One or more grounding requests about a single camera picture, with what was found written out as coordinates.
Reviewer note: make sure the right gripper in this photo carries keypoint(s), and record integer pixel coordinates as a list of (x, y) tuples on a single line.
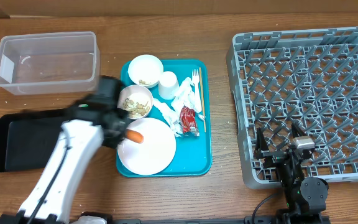
[(274, 157)]

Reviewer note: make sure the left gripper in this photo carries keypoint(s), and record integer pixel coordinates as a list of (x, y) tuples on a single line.
[(114, 142)]

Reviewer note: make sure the pile of peanuts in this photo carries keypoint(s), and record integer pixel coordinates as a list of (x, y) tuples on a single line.
[(135, 109)]

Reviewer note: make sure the white bowl with peanuts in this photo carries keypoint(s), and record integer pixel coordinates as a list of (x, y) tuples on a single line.
[(137, 100)]

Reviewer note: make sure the orange carrot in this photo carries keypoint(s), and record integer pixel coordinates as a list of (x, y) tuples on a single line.
[(134, 136)]

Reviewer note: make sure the white paper cup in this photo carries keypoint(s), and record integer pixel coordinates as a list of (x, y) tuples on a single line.
[(168, 85)]

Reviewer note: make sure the white round plate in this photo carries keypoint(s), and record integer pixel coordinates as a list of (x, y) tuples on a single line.
[(154, 154)]

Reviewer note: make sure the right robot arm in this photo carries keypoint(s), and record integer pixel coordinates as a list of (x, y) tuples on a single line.
[(305, 196)]

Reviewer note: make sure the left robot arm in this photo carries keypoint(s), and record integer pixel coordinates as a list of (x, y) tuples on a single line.
[(91, 122)]

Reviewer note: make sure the grey dishwasher rack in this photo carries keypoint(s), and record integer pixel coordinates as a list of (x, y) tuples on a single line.
[(304, 77)]

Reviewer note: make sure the clear plastic bin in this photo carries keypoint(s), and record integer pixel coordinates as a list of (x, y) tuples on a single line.
[(48, 63)]

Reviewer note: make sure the twisted white napkin lower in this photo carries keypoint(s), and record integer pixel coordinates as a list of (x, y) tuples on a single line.
[(170, 116)]

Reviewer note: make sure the teal serving tray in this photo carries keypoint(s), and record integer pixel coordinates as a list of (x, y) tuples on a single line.
[(193, 155)]

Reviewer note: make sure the red ketchup packet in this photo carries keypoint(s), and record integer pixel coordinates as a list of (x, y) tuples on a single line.
[(188, 121)]

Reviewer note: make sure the black plastic tray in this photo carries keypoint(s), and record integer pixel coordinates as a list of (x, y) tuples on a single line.
[(28, 138)]

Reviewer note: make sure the white plastic fork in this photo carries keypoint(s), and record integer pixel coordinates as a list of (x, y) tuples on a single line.
[(196, 81)]

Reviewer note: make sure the wooden chopstick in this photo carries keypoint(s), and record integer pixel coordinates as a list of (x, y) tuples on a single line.
[(202, 98)]

